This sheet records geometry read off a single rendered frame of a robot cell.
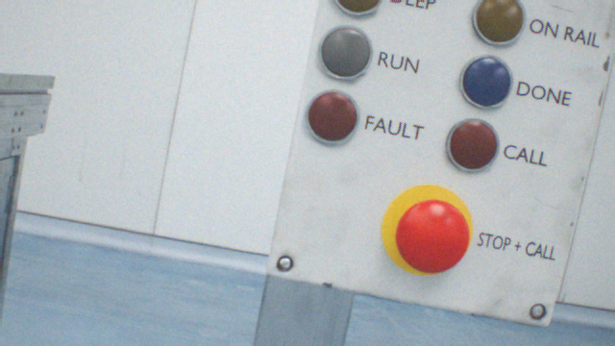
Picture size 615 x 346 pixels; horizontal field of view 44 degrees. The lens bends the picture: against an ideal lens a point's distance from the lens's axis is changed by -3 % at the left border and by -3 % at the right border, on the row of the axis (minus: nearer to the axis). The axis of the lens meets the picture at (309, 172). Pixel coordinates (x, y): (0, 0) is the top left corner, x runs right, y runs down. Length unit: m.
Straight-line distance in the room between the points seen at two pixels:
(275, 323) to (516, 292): 0.16
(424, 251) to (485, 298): 0.06
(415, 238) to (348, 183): 0.05
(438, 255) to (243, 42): 3.75
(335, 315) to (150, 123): 3.67
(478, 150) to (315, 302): 0.15
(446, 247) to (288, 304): 0.14
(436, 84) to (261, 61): 3.71
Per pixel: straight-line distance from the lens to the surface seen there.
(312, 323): 0.52
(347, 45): 0.43
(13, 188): 2.01
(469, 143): 0.43
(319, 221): 0.44
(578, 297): 4.80
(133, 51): 4.16
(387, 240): 0.44
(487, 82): 0.44
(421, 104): 0.44
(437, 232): 0.41
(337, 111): 0.42
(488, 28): 0.44
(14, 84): 1.75
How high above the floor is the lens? 1.01
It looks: 6 degrees down
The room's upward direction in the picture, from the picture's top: 11 degrees clockwise
